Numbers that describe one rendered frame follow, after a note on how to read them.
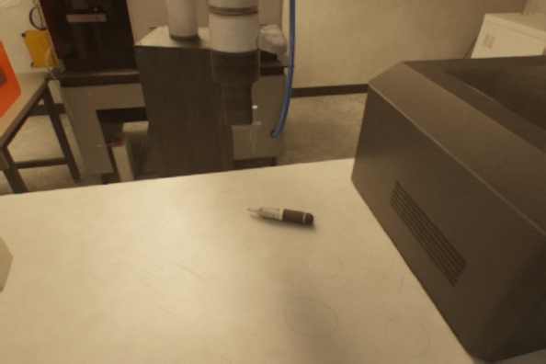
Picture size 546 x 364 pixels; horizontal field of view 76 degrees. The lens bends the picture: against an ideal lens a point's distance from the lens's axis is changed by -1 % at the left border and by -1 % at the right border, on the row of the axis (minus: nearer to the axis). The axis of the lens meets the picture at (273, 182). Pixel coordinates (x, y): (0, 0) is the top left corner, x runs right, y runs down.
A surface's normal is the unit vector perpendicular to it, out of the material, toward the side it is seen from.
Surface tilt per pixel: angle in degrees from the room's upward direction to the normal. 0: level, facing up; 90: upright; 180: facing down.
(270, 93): 90
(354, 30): 90
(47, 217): 0
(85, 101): 90
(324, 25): 90
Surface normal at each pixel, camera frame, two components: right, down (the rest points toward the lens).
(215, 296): 0.03, -0.80
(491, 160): -0.81, -0.34
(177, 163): -0.07, 0.59
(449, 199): -0.97, 0.11
